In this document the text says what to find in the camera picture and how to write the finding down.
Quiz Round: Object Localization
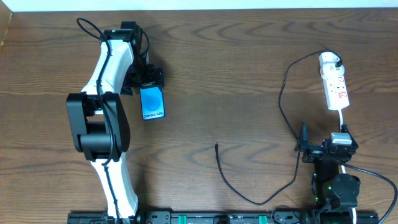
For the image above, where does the white power strip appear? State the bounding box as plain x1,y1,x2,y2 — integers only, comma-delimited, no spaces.
320,63,349,111

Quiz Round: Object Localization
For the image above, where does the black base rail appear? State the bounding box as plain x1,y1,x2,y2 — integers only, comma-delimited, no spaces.
67,210,379,224

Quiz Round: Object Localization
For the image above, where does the white power strip cord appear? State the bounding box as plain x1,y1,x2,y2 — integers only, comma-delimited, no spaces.
337,108,358,224

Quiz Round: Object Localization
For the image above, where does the black charging cable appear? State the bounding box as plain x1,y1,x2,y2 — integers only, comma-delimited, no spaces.
215,49,343,206

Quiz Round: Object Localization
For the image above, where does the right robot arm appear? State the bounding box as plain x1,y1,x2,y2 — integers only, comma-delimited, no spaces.
295,123,361,223

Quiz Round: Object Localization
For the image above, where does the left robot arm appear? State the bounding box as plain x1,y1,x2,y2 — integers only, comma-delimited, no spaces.
66,21,165,223

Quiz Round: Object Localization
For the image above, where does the white charger adapter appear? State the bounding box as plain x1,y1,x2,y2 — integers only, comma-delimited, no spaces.
319,52,345,75

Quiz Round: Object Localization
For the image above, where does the blue screen smartphone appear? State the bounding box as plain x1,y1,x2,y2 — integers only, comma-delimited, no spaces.
140,86,165,120

